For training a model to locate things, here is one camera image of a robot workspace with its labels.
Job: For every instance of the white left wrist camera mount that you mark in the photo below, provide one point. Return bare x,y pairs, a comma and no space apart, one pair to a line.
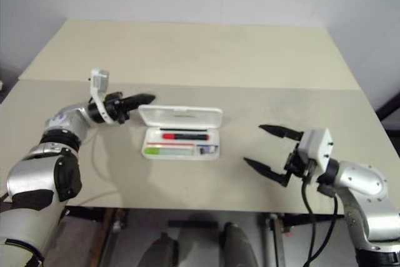
100,81

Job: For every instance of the rusty metal table leg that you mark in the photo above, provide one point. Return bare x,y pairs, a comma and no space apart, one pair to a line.
111,239

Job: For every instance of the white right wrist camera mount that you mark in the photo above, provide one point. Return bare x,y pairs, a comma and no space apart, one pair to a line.
315,145

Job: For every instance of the black background object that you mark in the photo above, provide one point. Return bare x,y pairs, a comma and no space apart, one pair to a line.
390,104

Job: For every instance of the black table crossbar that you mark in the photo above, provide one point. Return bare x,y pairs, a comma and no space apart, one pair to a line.
193,224

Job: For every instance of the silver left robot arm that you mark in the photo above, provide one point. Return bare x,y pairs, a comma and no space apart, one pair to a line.
31,179

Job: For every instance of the small dark rounded shape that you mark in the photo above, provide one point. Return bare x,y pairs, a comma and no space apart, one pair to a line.
164,251

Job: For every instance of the black marker with red cap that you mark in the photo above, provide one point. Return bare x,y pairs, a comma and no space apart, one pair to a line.
187,137

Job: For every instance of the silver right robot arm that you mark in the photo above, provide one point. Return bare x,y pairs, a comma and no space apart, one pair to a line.
362,179

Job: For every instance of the large dark rounded shape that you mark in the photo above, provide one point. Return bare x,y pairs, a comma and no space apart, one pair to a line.
239,245

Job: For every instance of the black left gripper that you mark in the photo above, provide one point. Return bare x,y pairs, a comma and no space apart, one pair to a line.
114,104

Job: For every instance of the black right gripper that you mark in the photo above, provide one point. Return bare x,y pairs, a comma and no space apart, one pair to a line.
295,164

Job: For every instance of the dark table frame rail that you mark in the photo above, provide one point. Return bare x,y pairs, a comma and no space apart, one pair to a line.
87,214

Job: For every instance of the pale green highlighter pen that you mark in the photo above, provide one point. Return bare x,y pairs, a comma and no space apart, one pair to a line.
168,152

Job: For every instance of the grey metal table leg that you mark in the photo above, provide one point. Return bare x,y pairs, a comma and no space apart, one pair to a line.
278,242

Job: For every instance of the white pen case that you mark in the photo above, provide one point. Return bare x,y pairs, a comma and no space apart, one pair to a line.
181,117

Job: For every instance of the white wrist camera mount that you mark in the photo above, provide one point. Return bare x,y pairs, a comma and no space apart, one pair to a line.
315,145
100,81

